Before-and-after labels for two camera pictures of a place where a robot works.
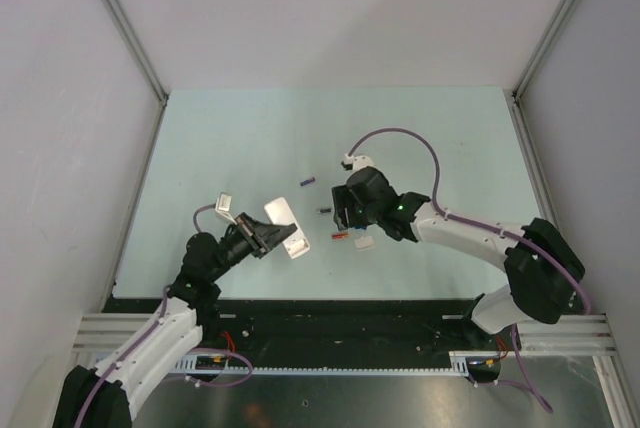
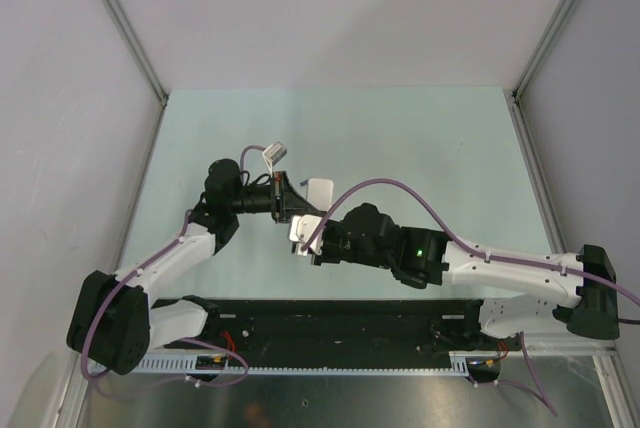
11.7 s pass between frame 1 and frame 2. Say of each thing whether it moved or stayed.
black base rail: stayed
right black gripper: moved
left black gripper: moved
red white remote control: moved
